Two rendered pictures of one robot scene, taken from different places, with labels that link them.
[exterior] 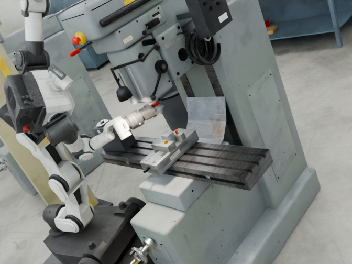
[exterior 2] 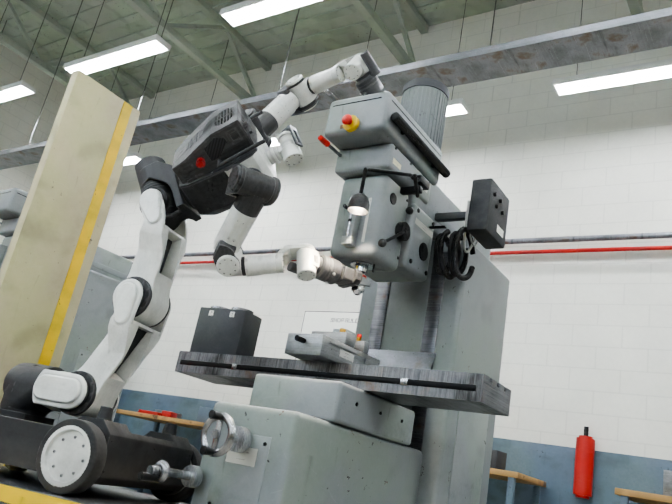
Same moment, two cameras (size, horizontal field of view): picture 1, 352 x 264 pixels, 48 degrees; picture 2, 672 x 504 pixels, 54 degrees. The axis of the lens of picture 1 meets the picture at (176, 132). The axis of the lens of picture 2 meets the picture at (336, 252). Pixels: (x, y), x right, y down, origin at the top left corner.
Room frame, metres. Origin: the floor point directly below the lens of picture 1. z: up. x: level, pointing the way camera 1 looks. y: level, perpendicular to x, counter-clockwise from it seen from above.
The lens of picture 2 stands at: (-0.13, 0.78, 0.57)
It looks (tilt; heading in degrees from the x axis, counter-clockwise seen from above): 19 degrees up; 344
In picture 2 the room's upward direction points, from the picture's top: 11 degrees clockwise
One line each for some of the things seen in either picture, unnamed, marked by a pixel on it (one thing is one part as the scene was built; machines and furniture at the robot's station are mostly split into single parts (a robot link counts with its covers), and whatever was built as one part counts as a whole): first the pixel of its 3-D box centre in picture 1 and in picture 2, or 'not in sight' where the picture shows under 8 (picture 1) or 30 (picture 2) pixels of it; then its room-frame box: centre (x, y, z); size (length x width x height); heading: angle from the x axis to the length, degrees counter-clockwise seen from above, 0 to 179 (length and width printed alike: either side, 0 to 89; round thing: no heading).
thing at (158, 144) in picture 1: (163, 145); (332, 339); (2.02, 0.10, 1.02); 0.15 x 0.06 x 0.04; 35
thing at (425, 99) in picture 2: not in sight; (421, 122); (2.18, -0.16, 2.05); 0.20 x 0.20 x 0.32
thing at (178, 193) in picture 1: (187, 171); (335, 410); (2.03, 0.04, 0.79); 0.50 x 0.35 x 0.12; 127
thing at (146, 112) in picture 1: (143, 115); (338, 275); (2.00, 0.12, 1.24); 0.13 x 0.12 x 0.10; 16
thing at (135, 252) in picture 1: (143, 250); (226, 436); (1.73, 0.43, 0.63); 0.16 x 0.12 x 0.12; 127
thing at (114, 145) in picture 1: (113, 134); (226, 333); (2.47, 0.39, 1.03); 0.22 x 0.12 x 0.20; 45
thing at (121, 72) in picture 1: (127, 84); (353, 218); (1.96, 0.12, 1.45); 0.04 x 0.04 x 0.21; 37
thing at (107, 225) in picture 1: (84, 226); (76, 422); (2.27, 0.83, 0.59); 0.64 x 0.52 x 0.33; 51
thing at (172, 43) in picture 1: (163, 53); (394, 243); (2.14, -0.12, 1.47); 0.24 x 0.19 x 0.26; 37
